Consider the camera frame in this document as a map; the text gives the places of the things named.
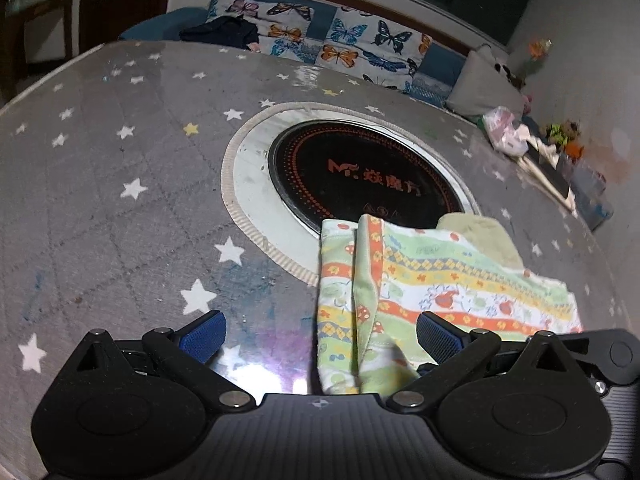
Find patterned children's garment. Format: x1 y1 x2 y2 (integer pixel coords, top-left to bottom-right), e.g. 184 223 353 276
316 212 583 395

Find grey pillow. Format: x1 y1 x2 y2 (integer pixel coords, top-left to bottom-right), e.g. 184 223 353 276
445 45 526 121

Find grey star tablecloth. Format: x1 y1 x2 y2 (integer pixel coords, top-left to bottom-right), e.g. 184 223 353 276
0 40 621 480

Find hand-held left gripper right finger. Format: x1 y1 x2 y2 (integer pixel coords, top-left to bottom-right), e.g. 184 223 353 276
386 311 581 409

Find clear plastic storage box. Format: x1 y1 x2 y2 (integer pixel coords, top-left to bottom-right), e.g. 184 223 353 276
567 157 615 231

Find wooden side table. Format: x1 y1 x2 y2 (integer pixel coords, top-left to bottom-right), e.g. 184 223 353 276
0 0 76 91

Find bear plush toy neon vest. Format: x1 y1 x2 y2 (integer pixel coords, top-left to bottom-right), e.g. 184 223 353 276
545 120 581 146

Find panda plush toy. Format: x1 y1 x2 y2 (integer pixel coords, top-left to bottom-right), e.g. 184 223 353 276
492 57 523 88

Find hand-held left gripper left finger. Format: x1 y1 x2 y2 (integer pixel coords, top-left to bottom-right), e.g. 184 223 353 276
65 310 255 409

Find round black induction cooktop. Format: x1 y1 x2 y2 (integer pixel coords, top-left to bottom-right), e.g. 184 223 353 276
267 120 467 237

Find pink plastic bag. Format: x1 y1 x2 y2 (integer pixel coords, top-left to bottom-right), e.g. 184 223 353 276
482 106 531 155

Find butterfly print cushion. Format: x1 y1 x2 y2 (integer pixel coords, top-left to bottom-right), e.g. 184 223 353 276
317 6 433 92
209 0 315 63

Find cream cloth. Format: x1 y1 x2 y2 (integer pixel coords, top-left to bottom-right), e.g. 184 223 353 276
517 125 561 166

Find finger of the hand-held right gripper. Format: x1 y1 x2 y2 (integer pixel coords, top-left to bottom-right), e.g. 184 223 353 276
555 329 640 396

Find dark clothing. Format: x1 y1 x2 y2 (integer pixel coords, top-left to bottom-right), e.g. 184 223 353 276
180 15 261 52

